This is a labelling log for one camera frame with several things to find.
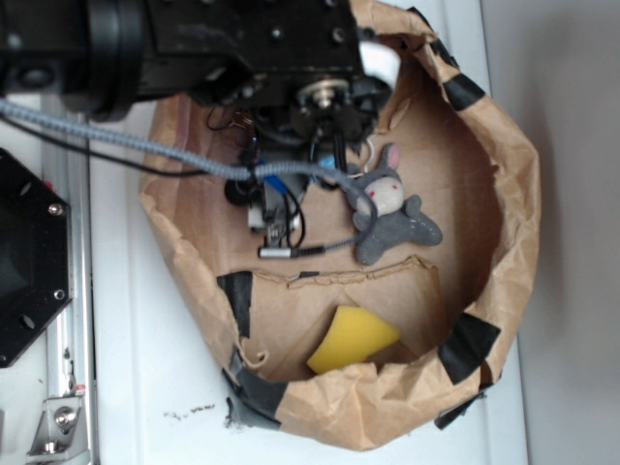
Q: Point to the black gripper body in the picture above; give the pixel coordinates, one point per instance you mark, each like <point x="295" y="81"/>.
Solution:
<point x="304" y="75"/>

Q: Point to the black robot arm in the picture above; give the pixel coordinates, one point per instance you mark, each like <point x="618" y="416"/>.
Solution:
<point x="102" y="57"/>

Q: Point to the brown paper bag bin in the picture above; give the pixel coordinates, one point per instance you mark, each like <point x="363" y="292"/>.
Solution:
<point x="458" y="304"/>

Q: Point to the yellow sponge piece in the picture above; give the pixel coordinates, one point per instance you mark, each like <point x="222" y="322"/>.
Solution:
<point x="354" y="335"/>

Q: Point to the grey plush bunny keychain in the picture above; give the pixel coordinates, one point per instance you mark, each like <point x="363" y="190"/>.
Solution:
<point x="400" y="218"/>

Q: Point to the aluminium frame rail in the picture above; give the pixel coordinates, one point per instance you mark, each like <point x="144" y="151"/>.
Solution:
<point x="69" y="345"/>

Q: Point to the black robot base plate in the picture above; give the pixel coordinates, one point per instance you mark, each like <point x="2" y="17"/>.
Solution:
<point x="35" y="274"/>

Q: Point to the metal corner bracket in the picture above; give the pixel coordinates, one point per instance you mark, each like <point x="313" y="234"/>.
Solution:
<point x="56" y="437"/>

